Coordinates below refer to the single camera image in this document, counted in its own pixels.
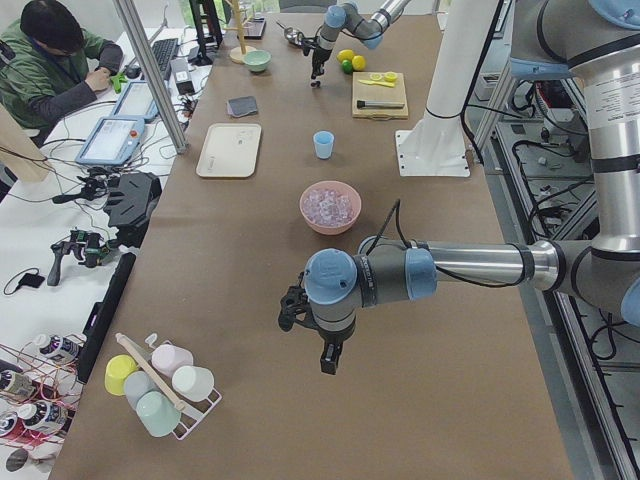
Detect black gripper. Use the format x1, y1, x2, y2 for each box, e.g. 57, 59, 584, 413
302, 34, 332, 81
278, 272, 355, 374

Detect clear ice cubes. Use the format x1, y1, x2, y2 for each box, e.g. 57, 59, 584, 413
302, 187, 356, 228

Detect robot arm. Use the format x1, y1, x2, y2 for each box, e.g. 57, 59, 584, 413
278, 1, 639, 374
302, 0, 410, 88

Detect steel ice scoop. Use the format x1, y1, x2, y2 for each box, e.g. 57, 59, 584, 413
276, 21, 304, 49

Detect light blue plastic cup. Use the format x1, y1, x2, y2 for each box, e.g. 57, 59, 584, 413
313, 130, 335, 160

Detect wooden cup stand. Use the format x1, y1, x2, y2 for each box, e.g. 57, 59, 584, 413
225, 0, 256, 64

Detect white cup on rack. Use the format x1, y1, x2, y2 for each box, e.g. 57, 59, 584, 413
171, 365, 215, 402

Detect pink cup on rack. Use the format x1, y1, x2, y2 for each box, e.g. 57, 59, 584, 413
151, 344, 194, 377

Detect white cup rack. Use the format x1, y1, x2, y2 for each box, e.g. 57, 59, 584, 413
115, 333, 223, 441

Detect mint cup on rack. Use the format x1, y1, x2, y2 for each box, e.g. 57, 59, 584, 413
136, 391, 181, 437

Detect grey cup on rack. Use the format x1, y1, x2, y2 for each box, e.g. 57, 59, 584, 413
123, 370, 156, 410

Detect yellow cup on rack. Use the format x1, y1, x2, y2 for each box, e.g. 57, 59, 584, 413
104, 354, 138, 396

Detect green lime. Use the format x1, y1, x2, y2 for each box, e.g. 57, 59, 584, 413
341, 59, 354, 75

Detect yellow lemon upper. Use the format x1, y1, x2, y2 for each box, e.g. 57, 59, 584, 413
336, 49, 355, 63

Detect yellow lemon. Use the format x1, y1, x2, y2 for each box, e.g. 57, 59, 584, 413
336, 49, 355, 63
351, 55, 367, 72

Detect yellow lemon lower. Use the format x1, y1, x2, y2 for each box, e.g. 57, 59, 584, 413
351, 55, 367, 72

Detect wooden cutting board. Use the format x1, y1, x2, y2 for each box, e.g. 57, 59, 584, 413
352, 72, 409, 119

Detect yellow plastic knife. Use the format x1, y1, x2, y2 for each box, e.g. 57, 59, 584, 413
357, 79, 396, 88

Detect mint green bowl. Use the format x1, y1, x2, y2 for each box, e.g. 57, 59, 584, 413
243, 50, 272, 73

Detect lemon slice upper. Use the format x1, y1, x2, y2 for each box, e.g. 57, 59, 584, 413
384, 72, 398, 83

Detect grey folded cloth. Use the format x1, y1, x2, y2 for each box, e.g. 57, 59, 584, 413
226, 96, 258, 118

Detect cream rabbit tray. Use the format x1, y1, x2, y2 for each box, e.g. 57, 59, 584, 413
196, 123, 262, 178

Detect pink bowl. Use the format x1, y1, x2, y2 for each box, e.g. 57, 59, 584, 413
299, 180, 362, 235

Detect black keyboard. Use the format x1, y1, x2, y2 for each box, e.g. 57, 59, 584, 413
151, 38, 179, 81

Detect teach pendant far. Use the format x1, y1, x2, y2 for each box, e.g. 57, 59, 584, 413
111, 81, 158, 122

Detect teach pendant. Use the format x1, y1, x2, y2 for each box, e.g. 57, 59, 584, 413
111, 81, 158, 122
75, 115, 145, 166

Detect teach pendant near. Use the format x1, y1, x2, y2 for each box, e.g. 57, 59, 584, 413
75, 115, 145, 166

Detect seated person green jacket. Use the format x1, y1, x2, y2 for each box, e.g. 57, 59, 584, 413
1, 1, 123, 146

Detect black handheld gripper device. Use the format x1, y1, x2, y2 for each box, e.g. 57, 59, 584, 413
46, 229, 120, 286

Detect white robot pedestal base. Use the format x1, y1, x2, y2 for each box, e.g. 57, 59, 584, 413
396, 0, 502, 177

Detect aluminium frame post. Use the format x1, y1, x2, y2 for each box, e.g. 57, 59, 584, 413
113, 0, 187, 154

